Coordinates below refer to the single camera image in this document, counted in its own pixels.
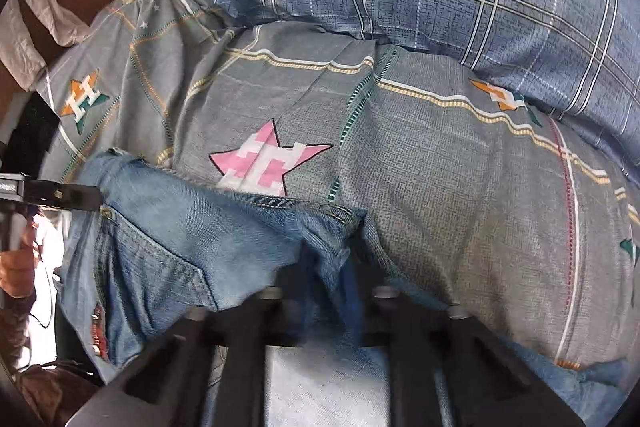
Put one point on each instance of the person's left hand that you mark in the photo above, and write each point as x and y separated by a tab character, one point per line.
17	267

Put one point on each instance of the grey cloth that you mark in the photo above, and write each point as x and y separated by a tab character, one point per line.
25	47

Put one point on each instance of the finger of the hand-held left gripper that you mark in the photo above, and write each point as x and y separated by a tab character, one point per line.
70	197
35	132

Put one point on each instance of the light blue denim pants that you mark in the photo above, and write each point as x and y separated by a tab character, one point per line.
175	232

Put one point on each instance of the grey star-print bed sheet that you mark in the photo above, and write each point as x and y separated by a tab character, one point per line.
450	182

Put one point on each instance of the person's left forearm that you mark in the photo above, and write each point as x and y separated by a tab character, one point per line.
15	327

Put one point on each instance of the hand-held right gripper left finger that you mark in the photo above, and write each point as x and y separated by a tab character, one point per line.
257	309

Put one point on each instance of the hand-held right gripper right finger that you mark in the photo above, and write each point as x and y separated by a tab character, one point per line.
402	313

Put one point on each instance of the person's brown clothing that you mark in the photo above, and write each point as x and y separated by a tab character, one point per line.
55	394

